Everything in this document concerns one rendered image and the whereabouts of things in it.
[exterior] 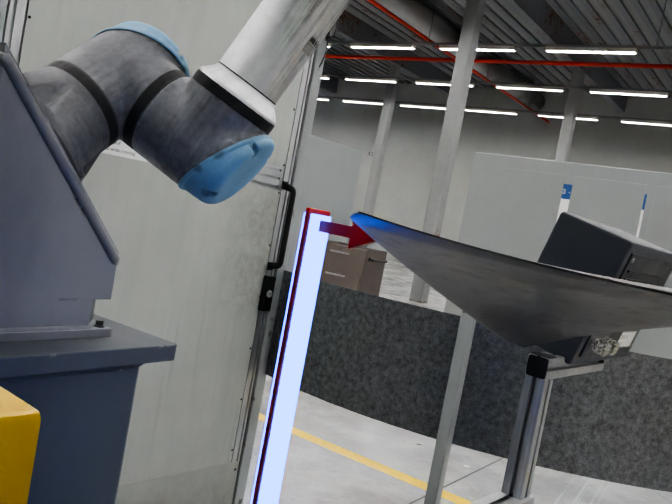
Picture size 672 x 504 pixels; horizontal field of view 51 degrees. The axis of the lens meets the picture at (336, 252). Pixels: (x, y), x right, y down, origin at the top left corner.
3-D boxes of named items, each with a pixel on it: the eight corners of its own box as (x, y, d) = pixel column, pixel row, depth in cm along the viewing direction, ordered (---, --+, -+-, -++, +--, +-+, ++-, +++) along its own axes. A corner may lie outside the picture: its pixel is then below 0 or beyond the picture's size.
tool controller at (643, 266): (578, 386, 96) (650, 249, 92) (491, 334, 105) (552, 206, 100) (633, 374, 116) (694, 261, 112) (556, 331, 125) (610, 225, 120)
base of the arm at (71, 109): (-55, 83, 79) (15, 45, 85) (13, 193, 88) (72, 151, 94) (21, 90, 71) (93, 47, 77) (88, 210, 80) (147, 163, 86)
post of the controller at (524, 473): (520, 501, 94) (550, 358, 93) (500, 492, 96) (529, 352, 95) (529, 496, 96) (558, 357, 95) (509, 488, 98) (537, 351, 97)
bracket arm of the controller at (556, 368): (545, 380, 93) (549, 358, 93) (524, 374, 95) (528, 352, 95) (602, 370, 112) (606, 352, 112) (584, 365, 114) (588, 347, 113)
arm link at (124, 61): (45, 108, 91) (119, 61, 99) (125, 171, 90) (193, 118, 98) (43, 39, 81) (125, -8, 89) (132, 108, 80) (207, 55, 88)
